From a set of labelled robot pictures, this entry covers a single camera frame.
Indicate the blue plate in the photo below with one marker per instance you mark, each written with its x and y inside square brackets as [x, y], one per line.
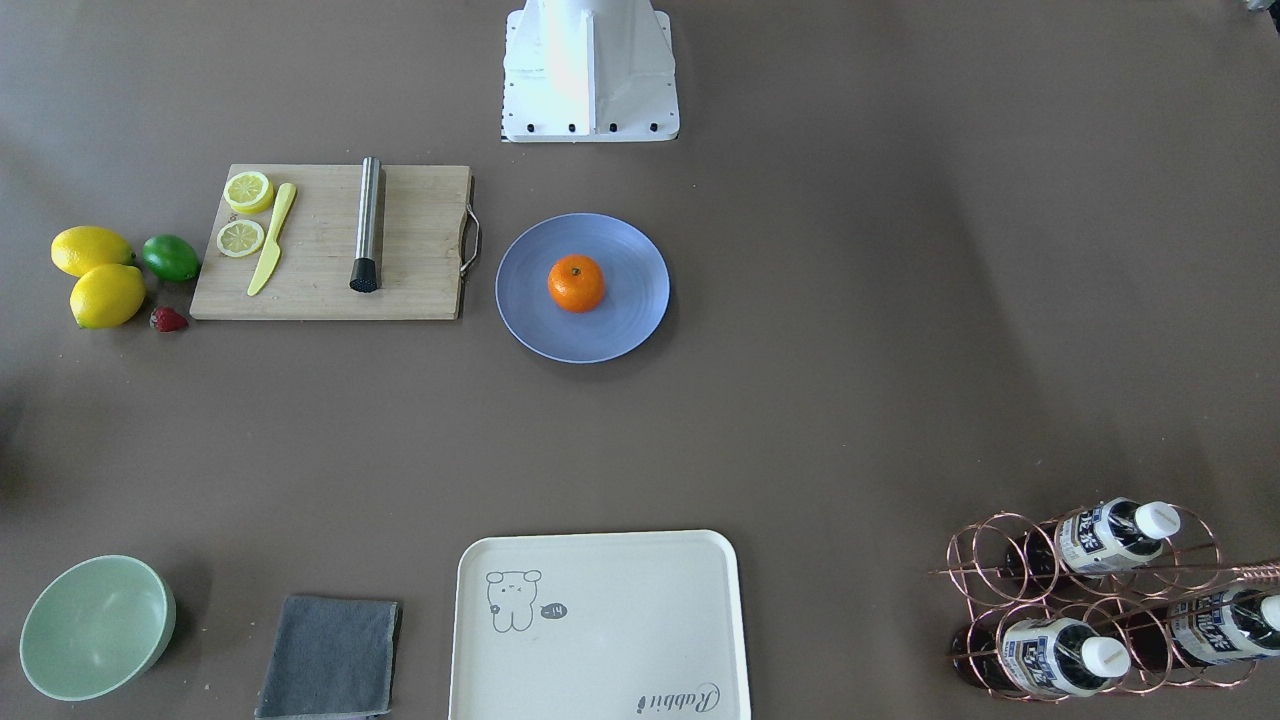
[636, 288]

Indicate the orange fruit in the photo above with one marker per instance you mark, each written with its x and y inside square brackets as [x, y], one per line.
[576, 283]

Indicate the cream rabbit tray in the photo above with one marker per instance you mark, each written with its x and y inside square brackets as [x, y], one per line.
[635, 625]

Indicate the steel muddler black tip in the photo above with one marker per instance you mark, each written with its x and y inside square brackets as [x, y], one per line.
[365, 269]

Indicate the wooden cutting board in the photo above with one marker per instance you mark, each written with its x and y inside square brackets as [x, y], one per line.
[422, 249]

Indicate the yellow plastic knife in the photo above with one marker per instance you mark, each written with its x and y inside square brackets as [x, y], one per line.
[271, 252]

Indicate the lemon slice upper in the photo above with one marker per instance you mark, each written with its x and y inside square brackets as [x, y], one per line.
[240, 238]

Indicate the lemon half lower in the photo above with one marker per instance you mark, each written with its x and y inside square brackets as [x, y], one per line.
[248, 192]

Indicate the grey folded cloth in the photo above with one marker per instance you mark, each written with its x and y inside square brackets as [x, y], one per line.
[331, 659]

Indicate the red strawberry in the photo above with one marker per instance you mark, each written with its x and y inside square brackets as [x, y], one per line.
[166, 319]

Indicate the green lime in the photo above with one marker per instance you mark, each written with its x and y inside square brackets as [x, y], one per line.
[171, 258]

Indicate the tea bottle front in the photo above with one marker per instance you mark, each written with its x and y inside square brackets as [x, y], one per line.
[1112, 536]

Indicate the tea bottle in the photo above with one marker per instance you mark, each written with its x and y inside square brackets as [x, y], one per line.
[1112, 536]
[1238, 624]
[1040, 659]

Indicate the yellow lemon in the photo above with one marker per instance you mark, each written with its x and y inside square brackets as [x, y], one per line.
[107, 296]
[78, 250]

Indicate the green bowl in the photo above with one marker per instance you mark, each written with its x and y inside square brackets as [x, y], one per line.
[96, 627]

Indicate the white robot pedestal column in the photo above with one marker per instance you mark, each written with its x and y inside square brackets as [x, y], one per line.
[589, 71]

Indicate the copper wire bottle rack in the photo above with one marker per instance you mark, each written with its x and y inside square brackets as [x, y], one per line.
[1120, 597]

